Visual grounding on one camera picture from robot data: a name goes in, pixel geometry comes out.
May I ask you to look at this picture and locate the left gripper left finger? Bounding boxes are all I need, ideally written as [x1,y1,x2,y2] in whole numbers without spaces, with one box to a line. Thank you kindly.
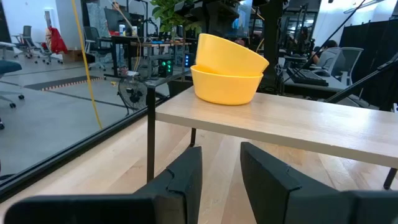
[3,146,203,224]

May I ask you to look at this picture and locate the red jacket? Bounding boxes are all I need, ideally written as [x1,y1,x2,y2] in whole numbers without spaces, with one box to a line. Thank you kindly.
[45,26,68,55]

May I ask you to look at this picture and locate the cardboard box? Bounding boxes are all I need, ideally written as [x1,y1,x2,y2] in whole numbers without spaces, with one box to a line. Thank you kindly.
[62,49,85,63]

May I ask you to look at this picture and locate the person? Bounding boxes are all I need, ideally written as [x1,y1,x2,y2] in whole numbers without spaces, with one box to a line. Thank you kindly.
[312,39,342,72]

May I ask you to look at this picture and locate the teal office chair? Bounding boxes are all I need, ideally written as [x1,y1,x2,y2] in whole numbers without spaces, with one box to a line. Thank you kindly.
[0,60,25,109]

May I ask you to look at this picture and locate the computer tower green lights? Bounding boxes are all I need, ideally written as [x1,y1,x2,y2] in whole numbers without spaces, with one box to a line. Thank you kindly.
[157,57,175,78]

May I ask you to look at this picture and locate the yellow hanging cable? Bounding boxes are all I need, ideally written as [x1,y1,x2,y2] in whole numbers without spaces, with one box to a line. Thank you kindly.
[70,0,104,131]

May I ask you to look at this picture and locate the black partition curtain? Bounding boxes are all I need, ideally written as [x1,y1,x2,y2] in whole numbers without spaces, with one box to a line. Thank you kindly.
[338,18,398,111]

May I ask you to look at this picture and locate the yellow mini bowl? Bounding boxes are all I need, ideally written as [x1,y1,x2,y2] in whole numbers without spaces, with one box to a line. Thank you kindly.
[190,64,264,106]
[195,33,270,77]

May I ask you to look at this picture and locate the dark floor mat striped edge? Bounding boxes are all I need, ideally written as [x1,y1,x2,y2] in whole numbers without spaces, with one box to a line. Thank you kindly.
[24,75,105,92]

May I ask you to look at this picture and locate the black device blue lights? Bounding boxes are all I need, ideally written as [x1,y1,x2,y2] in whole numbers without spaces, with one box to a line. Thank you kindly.
[183,52,195,68]

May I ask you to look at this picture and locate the grey office chair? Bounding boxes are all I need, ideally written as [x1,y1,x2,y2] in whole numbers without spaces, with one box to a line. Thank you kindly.
[12,25,41,60]
[337,47,364,87]
[83,26,108,71]

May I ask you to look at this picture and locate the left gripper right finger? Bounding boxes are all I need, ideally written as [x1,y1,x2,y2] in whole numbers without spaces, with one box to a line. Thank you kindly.
[239,141,398,224]

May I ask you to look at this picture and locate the black work desk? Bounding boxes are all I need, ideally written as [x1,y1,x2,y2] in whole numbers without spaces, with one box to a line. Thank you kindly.
[110,35,193,78]

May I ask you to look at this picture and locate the black floor fan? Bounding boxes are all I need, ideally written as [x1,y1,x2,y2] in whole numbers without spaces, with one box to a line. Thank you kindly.
[117,77,149,112]

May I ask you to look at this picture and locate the black keyboard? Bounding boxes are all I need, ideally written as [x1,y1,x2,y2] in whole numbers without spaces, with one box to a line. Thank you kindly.
[285,67,330,87]

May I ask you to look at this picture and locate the potted green plant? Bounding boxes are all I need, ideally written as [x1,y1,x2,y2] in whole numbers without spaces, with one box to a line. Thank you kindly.
[150,0,203,41]

